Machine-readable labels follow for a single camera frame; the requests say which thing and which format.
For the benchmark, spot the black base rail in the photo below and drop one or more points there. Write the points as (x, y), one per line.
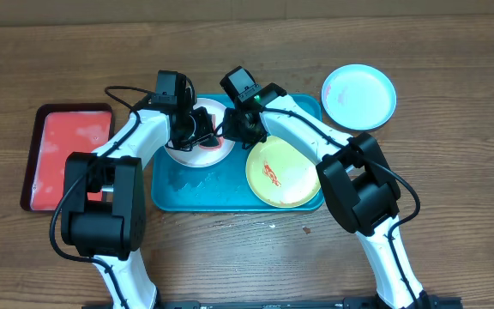
(431, 302)

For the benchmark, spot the white plate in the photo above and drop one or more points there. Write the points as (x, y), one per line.
(206, 156)

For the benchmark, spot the light blue plate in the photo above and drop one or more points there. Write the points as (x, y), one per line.
(359, 97)

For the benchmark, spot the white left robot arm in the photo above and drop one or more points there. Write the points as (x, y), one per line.
(101, 218)

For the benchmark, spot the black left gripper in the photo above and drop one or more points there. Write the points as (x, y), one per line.
(206, 131)

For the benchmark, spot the dark tray with red water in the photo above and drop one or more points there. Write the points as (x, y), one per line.
(58, 131)

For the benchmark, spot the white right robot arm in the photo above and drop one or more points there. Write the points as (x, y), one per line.
(359, 188)

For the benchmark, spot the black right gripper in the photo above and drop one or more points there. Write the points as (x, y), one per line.
(231, 120)

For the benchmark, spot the orange and green sponge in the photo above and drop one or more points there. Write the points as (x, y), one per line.
(212, 143)

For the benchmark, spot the yellow-green plate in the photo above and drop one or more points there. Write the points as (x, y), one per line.
(280, 175)

